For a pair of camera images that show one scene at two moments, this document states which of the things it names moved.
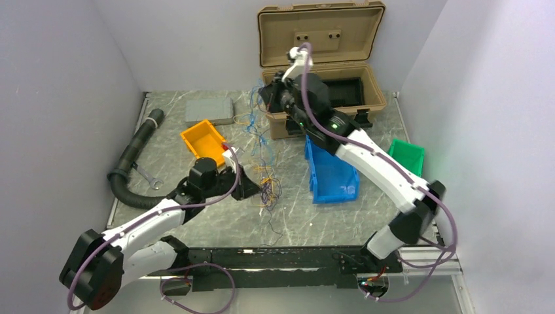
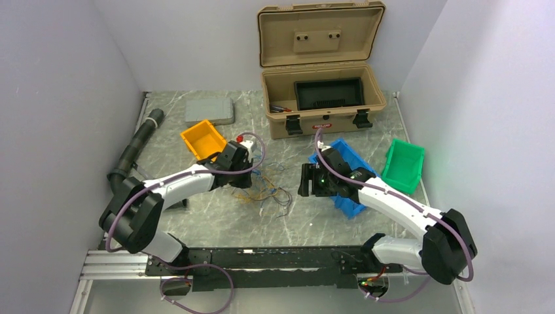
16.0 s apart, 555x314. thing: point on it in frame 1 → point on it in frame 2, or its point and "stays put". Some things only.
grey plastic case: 218,110 stays put
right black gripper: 271,91 → 309,171
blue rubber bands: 270,191 → 285,190
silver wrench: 151,180 stays put
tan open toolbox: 345,39 stays put
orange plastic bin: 205,140 stays put
